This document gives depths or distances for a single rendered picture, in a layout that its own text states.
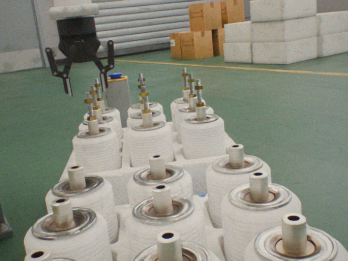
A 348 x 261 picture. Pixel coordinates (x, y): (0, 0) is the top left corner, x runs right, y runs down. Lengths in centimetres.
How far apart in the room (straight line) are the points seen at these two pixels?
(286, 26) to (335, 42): 60
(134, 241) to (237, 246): 12
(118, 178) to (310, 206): 48
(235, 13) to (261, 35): 138
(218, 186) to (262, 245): 20
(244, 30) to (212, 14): 99
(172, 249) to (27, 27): 586
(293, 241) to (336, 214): 64
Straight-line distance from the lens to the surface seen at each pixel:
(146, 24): 674
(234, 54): 413
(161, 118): 101
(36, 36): 620
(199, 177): 89
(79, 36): 89
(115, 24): 651
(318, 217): 104
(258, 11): 384
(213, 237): 59
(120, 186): 88
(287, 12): 366
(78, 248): 50
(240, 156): 62
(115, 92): 129
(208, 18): 492
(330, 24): 405
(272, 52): 375
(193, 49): 484
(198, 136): 90
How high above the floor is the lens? 47
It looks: 15 degrees down
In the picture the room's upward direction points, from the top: 6 degrees counter-clockwise
